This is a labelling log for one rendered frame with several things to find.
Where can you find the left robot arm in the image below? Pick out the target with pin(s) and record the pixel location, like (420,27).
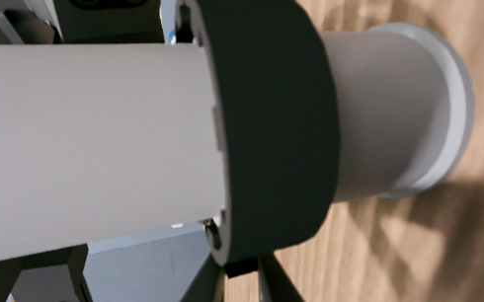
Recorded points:
(73,19)

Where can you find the black clamp ring half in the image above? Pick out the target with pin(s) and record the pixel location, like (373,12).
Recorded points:
(276,123)

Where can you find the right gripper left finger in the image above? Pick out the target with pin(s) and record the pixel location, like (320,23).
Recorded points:
(209,283)

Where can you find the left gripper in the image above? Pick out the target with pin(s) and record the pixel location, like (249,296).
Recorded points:
(148,37)

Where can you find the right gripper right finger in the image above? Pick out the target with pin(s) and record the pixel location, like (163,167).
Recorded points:
(274,284)

